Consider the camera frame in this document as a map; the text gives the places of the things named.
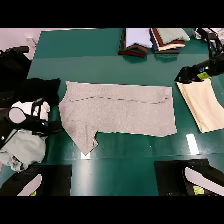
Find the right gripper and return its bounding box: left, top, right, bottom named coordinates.
left=174, top=64, right=202, bottom=85

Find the cream garment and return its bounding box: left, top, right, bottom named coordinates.
left=176, top=78, right=224, bottom=134

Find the white garment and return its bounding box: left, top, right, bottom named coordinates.
left=157, top=42, right=186, bottom=52

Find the grey green garment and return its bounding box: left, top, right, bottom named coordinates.
left=155, top=28, right=191, bottom=43

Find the brown garment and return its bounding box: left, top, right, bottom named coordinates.
left=151, top=28, right=186, bottom=48

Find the red garment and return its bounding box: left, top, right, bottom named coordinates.
left=117, top=49, right=147, bottom=58

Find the pale lilac garment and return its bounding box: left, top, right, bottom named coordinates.
left=124, top=28, right=154, bottom=49

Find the grey T-shirt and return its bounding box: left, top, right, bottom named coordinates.
left=58, top=80, right=178, bottom=156

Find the black garment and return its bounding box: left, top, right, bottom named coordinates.
left=0, top=46, right=62, bottom=108

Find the pale green garment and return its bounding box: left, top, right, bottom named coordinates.
left=0, top=128, right=48, bottom=173

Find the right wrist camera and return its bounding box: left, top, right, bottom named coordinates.
left=195, top=28, right=224, bottom=62

